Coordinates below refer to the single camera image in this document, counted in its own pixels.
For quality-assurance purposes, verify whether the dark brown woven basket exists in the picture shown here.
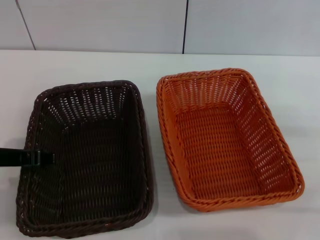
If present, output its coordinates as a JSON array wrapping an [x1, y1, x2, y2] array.
[[15, 79, 154, 240]]

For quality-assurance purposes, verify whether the orange woven basket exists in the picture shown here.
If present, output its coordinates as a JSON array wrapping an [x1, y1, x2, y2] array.
[[156, 67, 306, 206]]

